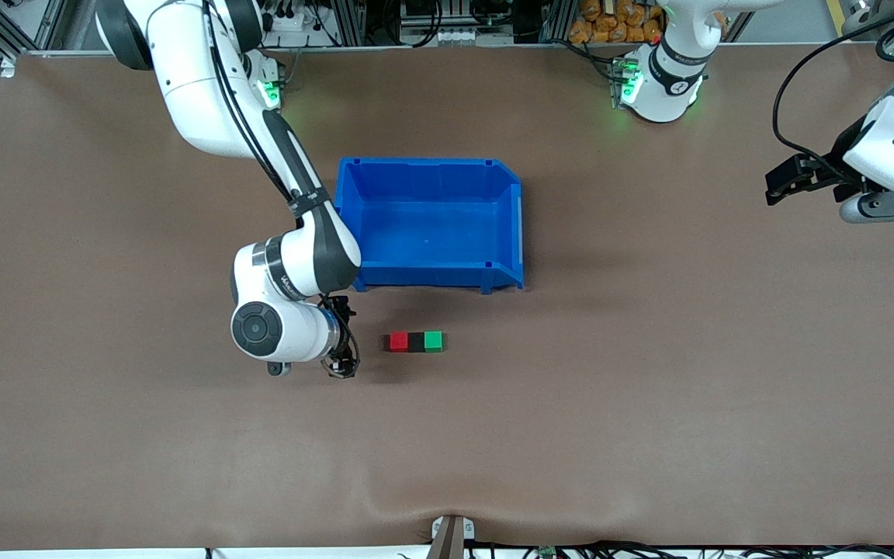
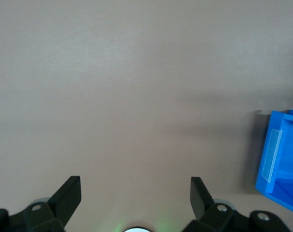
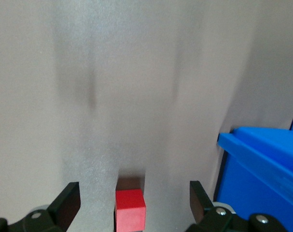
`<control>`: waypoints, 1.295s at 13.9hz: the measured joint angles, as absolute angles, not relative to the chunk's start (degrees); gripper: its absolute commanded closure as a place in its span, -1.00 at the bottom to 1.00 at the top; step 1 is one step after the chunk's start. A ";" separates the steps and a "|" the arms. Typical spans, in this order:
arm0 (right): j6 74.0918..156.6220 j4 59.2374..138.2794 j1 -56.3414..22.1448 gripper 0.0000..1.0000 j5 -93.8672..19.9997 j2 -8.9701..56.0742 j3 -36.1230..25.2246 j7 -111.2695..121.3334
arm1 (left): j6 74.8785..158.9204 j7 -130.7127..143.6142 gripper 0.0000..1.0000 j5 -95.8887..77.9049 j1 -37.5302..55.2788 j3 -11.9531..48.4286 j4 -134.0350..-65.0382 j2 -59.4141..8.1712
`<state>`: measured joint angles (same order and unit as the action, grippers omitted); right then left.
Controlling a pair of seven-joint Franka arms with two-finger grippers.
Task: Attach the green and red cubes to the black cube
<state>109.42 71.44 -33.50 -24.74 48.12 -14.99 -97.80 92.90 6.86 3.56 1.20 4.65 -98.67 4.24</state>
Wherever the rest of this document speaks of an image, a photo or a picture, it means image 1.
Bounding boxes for blue plastic storage bin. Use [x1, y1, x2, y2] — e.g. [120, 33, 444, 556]
[334, 157, 525, 295]

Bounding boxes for brown table mat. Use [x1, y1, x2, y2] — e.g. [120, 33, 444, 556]
[0, 43, 894, 554]

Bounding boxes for orange packaged items pile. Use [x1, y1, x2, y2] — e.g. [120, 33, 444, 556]
[569, 0, 648, 45]

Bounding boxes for white power strip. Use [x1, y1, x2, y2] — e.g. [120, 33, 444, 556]
[272, 8, 322, 36]

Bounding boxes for white terminal block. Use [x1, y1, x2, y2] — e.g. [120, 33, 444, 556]
[433, 26, 496, 44]

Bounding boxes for grey equipment box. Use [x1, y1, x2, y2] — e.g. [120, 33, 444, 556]
[399, 0, 443, 26]

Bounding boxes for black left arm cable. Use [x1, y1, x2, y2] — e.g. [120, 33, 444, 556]
[771, 12, 894, 172]

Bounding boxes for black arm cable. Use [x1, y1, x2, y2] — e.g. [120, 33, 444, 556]
[203, 0, 361, 380]
[771, 12, 894, 172]

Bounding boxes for metal table clamp bracket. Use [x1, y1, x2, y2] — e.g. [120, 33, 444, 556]
[430, 514, 476, 559]

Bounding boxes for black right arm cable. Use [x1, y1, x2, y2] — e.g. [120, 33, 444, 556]
[203, 0, 361, 380]

